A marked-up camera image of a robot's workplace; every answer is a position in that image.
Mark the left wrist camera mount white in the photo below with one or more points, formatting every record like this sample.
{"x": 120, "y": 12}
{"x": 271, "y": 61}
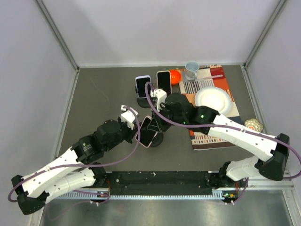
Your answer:
{"x": 128, "y": 116}

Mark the phone with lavender case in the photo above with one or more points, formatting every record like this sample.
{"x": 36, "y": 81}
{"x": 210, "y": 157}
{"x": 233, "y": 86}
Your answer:
{"x": 140, "y": 82}

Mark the small patterned bowl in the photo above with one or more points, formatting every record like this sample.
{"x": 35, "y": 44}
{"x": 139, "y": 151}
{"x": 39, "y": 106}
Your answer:
{"x": 254, "y": 124}

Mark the black clamp phone stand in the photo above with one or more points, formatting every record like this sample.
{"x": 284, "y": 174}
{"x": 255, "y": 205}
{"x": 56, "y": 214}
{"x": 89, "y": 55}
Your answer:
{"x": 142, "y": 102}

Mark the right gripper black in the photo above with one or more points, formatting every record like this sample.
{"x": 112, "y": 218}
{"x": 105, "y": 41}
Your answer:
{"x": 158, "y": 124}

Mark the phone with pink case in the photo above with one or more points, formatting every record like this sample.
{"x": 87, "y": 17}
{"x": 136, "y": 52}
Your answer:
{"x": 146, "y": 136}

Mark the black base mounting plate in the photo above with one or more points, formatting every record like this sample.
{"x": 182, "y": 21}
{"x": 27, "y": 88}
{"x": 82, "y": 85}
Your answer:
{"x": 163, "y": 183}

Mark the white plate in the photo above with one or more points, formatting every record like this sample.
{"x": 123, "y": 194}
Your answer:
{"x": 215, "y": 98}

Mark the light blue cup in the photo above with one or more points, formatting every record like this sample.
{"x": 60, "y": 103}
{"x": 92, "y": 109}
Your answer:
{"x": 191, "y": 70}

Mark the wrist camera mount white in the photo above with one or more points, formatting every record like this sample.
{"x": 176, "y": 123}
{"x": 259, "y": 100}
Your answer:
{"x": 159, "y": 96}
{"x": 128, "y": 116}

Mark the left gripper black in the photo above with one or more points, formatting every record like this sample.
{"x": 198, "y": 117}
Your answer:
{"x": 130, "y": 132}

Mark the phone with white case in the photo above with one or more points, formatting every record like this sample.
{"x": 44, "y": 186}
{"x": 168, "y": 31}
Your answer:
{"x": 164, "y": 81}

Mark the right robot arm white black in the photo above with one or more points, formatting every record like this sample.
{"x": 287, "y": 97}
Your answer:
{"x": 270, "y": 153}

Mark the pink handled knife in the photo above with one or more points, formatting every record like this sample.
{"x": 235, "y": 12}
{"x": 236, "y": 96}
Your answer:
{"x": 211, "y": 77}

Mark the orange bowl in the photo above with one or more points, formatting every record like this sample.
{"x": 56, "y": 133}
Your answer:
{"x": 175, "y": 76}

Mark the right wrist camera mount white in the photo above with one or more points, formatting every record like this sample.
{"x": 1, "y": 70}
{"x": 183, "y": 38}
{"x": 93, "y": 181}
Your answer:
{"x": 159, "y": 96}

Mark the slotted cable duct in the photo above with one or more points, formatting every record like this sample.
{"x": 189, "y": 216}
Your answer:
{"x": 97, "y": 195}

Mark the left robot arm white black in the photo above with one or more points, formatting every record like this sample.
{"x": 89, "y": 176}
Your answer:
{"x": 74, "y": 169}

